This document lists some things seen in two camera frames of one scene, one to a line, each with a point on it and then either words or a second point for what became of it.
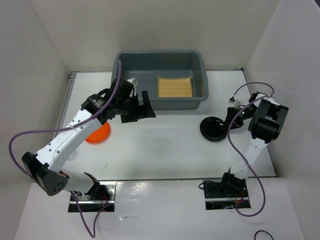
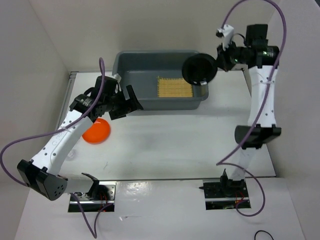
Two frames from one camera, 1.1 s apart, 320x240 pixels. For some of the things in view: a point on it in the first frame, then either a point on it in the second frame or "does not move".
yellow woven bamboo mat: [175, 87] does not move
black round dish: [213, 129] → [199, 67]
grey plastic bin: [173, 80] does not move
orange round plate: [100, 135] does not move
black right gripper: [230, 114] → [221, 59]
